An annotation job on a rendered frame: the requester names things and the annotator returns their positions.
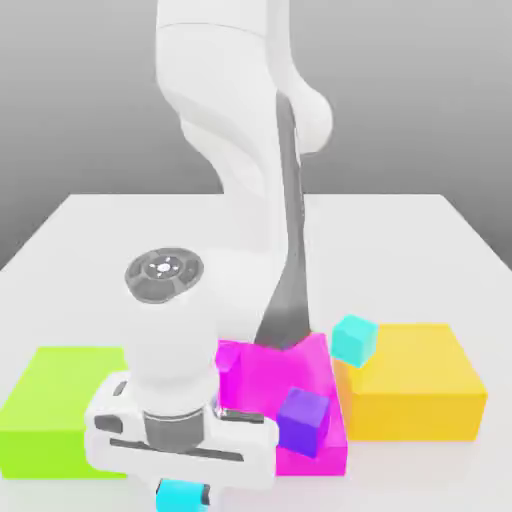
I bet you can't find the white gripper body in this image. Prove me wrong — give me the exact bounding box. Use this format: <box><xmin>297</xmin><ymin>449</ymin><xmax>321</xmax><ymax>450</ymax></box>
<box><xmin>84</xmin><ymin>424</ymin><xmax>280</xmax><ymax>492</ymax></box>

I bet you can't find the small cyan cube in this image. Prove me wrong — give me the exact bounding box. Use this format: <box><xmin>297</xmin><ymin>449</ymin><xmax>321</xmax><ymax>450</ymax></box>
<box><xmin>155</xmin><ymin>478</ymin><xmax>206</xmax><ymax>512</ymax></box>

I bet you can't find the small purple cube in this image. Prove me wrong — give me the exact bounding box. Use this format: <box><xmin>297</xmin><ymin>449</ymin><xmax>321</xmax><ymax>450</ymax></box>
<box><xmin>275</xmin><ymin>386</ymin><xmax>333</xmax><ymax>460</ymax></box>

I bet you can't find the small turquoise cube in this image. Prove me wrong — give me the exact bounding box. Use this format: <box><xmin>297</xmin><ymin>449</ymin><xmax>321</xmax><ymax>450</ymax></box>
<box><xmin>330</xmin><ymin>314</ymin><xmax>380</xmax><ymax>370</ymax></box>

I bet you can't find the large magenta box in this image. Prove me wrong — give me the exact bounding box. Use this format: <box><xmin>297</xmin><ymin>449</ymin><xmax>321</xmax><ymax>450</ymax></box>
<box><xmin>215</xmin><ymin>331</ymin><xmax>349</xmax><ymax>478</ymax></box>

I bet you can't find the large green box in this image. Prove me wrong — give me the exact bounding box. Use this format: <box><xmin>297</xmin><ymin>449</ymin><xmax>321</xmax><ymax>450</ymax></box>
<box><xmin>0</xmin><ymin>346</ymin><xmax>130</xmax><ymax>480</ymax></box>

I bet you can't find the large yellow box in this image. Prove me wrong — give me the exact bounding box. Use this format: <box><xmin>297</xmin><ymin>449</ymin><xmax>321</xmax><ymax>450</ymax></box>
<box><xmin>332</xmin><ymin>322</ymin><xmax>490</xmax><ymax>444</ymax></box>

